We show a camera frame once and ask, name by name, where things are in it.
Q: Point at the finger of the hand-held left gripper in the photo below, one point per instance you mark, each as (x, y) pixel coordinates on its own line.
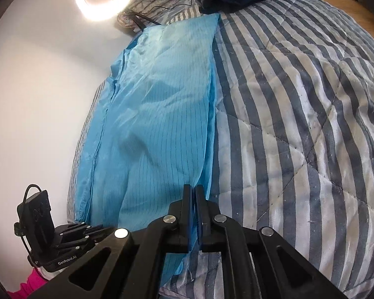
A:
(81, 239)
(76, 229)

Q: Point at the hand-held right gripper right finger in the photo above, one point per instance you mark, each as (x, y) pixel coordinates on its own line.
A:
(207, 224)

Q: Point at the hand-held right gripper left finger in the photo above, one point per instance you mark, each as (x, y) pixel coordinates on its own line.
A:
(187, 221)

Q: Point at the light blue jacket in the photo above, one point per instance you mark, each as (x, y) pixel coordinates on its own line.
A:
(162, 115)

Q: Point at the person's left forearm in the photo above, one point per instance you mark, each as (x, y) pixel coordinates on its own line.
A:
(26, 286)

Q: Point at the striped bed quilt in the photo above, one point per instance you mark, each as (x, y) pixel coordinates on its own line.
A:
(299, 130)

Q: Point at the black tripod stand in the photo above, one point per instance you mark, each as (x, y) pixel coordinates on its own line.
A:
(138, 21)

